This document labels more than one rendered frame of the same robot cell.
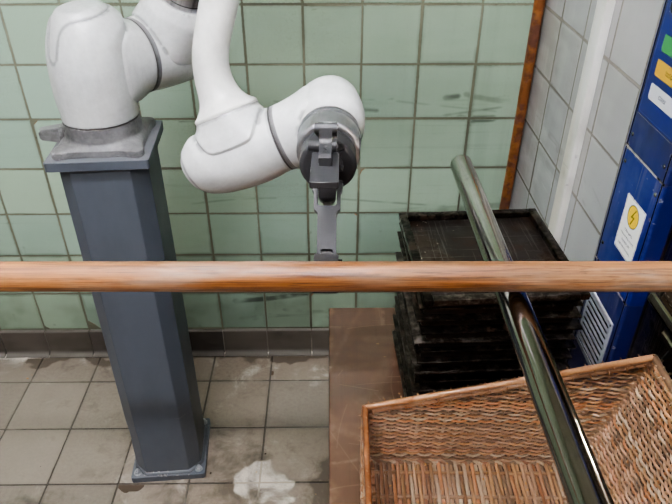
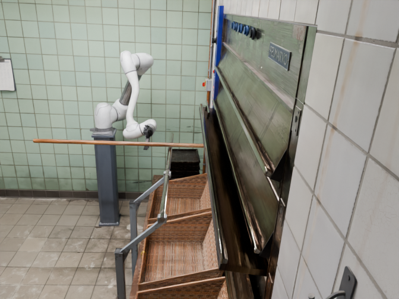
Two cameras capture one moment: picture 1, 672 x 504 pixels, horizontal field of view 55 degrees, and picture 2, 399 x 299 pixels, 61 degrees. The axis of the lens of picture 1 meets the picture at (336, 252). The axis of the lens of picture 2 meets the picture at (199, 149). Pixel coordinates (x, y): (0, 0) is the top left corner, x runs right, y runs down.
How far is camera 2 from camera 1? 1.91 m
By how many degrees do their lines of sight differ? 12
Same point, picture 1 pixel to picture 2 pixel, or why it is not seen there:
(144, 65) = (114, 115)
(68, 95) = (98, 121)
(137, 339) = (105, 180)
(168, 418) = (110, 205)
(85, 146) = (100, 132)
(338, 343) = (154, 180)
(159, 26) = (118, 108)
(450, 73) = (187, 121)
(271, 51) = (143, 114)
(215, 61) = (130, 115)
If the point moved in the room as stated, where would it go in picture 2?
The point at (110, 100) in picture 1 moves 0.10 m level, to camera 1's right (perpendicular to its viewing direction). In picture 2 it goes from (107, 123) to (118, 123)
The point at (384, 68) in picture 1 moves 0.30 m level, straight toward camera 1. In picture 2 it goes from (171, 118) to (167, 128)
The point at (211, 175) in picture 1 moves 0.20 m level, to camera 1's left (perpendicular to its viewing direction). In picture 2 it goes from (128, 135) to (104, 134)
